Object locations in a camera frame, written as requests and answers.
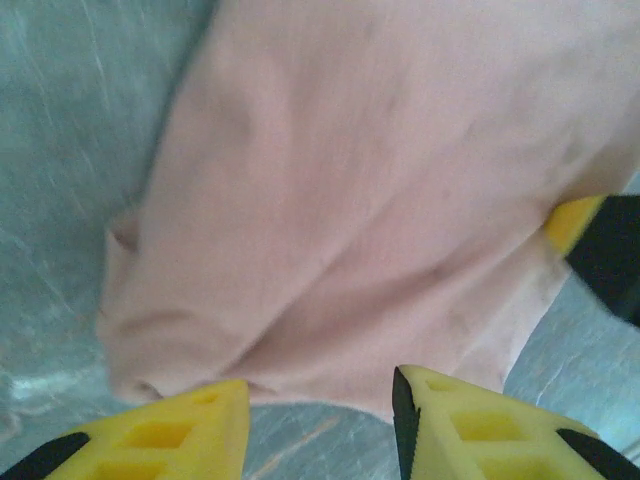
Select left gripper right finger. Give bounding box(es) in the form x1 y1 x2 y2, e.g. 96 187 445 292
392 364 640 480

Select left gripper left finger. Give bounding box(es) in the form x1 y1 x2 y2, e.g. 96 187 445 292
0 378 251 480

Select pink printed t-shirt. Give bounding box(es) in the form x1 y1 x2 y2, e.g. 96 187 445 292
94 0 640 426

